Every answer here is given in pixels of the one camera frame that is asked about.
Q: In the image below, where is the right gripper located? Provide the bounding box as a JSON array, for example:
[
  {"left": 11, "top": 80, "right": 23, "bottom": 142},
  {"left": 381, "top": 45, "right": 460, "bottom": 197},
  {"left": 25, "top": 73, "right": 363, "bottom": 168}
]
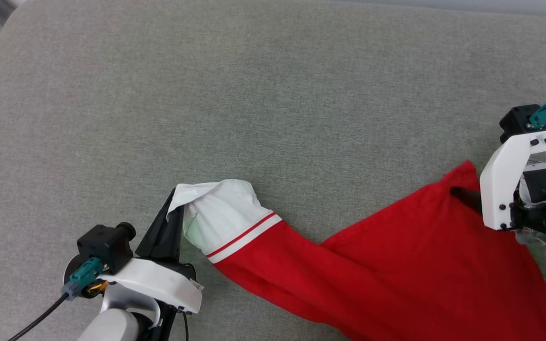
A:
[{"left": 451, "top": 161, "right": 546, "bottom": 249}]

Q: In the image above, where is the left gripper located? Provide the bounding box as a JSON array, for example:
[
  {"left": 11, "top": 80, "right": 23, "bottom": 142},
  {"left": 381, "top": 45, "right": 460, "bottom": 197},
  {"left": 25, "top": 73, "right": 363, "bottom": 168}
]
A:
[{"left": 133, "top": 188, "right": 198, "bottom": 282}]

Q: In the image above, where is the red and white shirt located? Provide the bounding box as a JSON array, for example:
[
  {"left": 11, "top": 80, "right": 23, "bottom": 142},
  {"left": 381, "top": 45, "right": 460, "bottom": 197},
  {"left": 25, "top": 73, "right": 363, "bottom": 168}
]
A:
[{"left": 166, "top": 160, "right": 546, "bottom": 341}]

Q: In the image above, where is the grey fabric sofa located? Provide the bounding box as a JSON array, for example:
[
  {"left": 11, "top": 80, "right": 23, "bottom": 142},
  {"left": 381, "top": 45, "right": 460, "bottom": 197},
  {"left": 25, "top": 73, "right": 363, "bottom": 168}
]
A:
[{"left": 0, "top": 0, "right": 546, "bottom": 341}]

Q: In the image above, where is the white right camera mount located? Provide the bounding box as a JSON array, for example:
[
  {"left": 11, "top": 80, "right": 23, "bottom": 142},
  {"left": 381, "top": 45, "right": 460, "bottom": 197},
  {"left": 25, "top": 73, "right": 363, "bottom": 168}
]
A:
[{"left": 479, "top": 130, "right": 546, "bottom": 232}]

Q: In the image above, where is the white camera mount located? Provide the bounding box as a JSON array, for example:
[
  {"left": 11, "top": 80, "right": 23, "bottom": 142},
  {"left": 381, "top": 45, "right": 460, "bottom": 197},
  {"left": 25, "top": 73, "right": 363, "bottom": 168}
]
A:
[
  {"left": 98, "top": 257, "right": 203, "bottom": 314},
  {"left": 479, "top": 130, "right": 546, "bottom": 232}
]

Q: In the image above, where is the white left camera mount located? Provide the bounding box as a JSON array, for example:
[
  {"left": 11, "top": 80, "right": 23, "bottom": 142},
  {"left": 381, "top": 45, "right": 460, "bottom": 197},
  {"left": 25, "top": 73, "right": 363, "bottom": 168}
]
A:
[{"left": 98, "top": 257, "right": 203, "bottom": 314}]

